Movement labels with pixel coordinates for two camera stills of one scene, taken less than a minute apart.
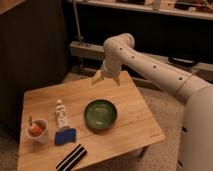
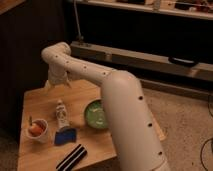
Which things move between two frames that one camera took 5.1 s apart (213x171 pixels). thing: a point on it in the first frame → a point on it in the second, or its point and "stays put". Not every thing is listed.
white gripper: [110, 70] → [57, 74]
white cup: [37, 131] stays put
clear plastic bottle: [61, 121] stays put
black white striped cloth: [72, 158] stays put
